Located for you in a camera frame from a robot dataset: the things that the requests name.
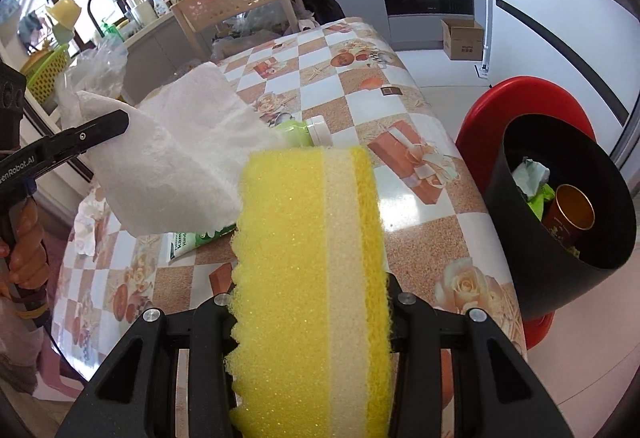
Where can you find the checkered patterned tablecloth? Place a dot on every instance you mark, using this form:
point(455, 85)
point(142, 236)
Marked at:
point(446, 270)

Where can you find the yellow bowl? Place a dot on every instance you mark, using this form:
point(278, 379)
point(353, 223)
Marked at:
point(65, 12)

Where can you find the white paper towel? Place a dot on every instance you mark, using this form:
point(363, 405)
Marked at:
point(178, 166)

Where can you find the black trash bin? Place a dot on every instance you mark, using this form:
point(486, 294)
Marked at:
point(586, 232)

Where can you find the pale green small bottle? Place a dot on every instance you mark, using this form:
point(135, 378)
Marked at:
point(305, 133)

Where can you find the person left hand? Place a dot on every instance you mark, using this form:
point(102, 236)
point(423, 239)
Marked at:
point(28, 262)

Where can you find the yellow sponge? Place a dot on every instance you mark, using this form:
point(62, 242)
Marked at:
point(312, 323)

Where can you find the red paper cup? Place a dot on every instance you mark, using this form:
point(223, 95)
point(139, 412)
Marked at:
point(570, 215)

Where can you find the teal wrapper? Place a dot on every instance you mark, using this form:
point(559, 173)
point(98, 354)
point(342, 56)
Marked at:
point(530, 176)

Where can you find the green plastic basket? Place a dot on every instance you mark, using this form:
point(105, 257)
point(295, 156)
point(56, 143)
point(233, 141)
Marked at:
point(42, 76)

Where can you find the cardboard box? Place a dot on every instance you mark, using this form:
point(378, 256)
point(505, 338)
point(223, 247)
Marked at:
point(463, 39)

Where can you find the green plastic bag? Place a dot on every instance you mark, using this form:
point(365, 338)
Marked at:
point(540, 199)

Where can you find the green daisy tube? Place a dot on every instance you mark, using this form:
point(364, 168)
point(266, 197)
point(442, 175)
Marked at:
point(184, 242)

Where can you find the white refrigerator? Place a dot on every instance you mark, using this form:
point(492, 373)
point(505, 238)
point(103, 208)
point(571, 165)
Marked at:
point(588, 47)

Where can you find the clear plastic bag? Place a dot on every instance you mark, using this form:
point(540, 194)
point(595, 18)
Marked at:
point(100, 70)

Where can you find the black kitchen faucet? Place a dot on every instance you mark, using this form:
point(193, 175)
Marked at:
point(103, 13)

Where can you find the red plastic stool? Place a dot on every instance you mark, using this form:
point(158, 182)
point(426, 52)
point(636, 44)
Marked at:
point(481, 134)

